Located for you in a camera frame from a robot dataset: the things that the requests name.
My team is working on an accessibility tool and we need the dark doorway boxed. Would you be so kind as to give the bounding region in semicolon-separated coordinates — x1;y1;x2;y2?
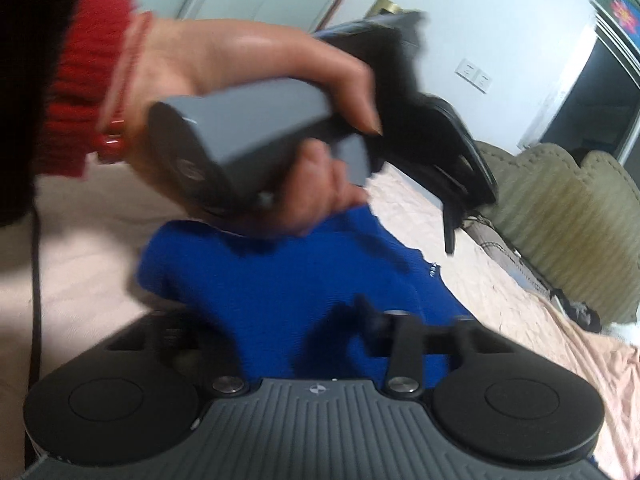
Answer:
539;34;640;162

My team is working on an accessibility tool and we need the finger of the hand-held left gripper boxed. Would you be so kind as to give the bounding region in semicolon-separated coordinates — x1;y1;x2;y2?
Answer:
441;199;460;256

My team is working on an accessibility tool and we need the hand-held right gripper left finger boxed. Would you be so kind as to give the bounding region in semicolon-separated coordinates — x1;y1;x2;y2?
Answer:
102;310;248;399

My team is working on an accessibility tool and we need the colourful wall poster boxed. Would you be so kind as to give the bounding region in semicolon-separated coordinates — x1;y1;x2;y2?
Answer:
591;0;640;52

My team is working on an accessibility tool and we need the white wall socket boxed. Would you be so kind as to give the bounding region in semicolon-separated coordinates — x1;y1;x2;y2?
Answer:
454;57;494;94

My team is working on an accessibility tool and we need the olive padded headboard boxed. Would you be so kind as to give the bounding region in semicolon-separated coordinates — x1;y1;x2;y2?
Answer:
470;141;640;327

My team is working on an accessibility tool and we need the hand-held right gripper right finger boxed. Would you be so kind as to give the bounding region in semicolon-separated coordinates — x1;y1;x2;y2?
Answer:
352;294;507;399

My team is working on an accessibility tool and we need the red string bracelet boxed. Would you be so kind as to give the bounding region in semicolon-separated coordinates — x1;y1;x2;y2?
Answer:
96;11;155;165

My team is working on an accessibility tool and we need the blue knit sweater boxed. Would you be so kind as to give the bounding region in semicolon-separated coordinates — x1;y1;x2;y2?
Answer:
136;205;470;413

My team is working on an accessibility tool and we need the person's left forearm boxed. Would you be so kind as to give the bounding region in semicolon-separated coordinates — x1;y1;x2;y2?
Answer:
0;0;151;228

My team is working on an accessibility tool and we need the pink quilted bed cover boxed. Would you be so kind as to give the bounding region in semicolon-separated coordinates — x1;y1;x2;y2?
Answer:
0;160;640;480

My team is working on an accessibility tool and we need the person's left hand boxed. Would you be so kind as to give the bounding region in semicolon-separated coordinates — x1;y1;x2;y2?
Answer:
102;16;386;239

